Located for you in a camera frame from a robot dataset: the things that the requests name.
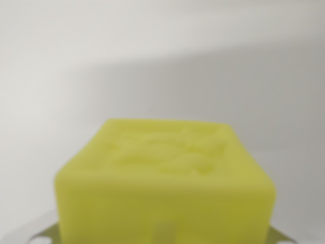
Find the black silver gripper right finger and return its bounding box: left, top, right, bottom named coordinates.
left=267, top=225, right=297, bottom=244

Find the black silver gripper left finger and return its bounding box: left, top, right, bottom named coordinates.
left=28, top=220, right=62, bottom=244

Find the yellow foam cube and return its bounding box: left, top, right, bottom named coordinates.
left=53, top=118, right=277, bottom=244

